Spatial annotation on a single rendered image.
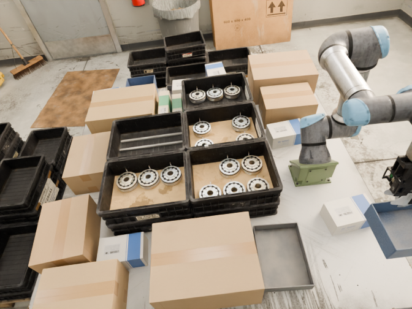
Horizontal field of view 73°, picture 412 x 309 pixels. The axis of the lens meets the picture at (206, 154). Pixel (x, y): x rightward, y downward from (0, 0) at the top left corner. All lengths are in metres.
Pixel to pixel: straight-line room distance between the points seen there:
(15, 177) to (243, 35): 3.06
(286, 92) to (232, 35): 2.32
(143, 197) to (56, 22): 3.43
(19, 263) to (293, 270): 1.66
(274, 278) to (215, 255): 0.30
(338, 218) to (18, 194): 1.93
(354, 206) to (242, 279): 0.62
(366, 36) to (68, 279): 1.41
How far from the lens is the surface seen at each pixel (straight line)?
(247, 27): 4.03
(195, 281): 1.08
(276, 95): 1.77
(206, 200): 1.18
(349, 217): 1.38
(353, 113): 0.84
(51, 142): 2.64
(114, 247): 1.34
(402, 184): 0.93
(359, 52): 1.18
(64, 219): 1.43
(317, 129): 1.41
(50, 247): 1.39
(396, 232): 1.08
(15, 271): 2.22
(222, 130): 1.58
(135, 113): 1.70
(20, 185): 2.28
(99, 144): 1.66
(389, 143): 2.94
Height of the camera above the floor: 1.93
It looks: 49 degrees down
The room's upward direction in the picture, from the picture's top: 8 degrees counter-clockwise
